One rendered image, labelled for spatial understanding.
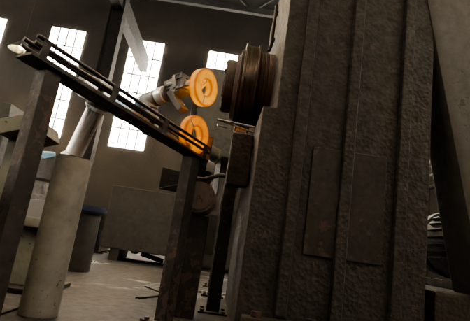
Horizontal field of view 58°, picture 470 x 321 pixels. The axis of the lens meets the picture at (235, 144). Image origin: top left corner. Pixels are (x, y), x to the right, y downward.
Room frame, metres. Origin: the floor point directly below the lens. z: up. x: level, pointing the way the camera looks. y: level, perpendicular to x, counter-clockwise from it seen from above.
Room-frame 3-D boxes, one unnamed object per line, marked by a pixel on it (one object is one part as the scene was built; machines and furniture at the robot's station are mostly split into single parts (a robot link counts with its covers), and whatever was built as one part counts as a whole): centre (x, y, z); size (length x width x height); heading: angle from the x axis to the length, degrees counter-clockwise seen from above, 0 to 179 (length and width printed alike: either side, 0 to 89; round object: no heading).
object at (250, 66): (2.12, -0.02, 1.11); 0.47 x 0.06 x 0.47; 1
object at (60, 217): (1.46, 0.55, 0.26); 0.12 x 0.12 x 0.52
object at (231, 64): (2.11, 0.08, 1.11); 0.28 x 0.06 x 0.28; 1
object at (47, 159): (1.98, 0.88, 0.54); 0.13 x 0.12 x 0.14; 145
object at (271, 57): (2.12, -0.10, 1.11); 0.47 x 0.10 x 0.47; 1
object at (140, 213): (4.85, 0.72, 0.39); 1.03 x 0.83 x 0.79; 95
